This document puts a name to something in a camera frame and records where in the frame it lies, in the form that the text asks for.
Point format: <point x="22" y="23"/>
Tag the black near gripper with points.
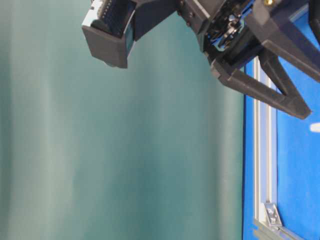
<point x="230" y="33"/>

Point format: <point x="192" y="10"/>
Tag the aluminium extrusion frame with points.
<point x="265" y="172"/>

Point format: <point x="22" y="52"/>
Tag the metal corner bracket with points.
<point x="272" y="215"/>

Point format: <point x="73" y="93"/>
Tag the black near wrist camera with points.
<point x="111" y="27"/>

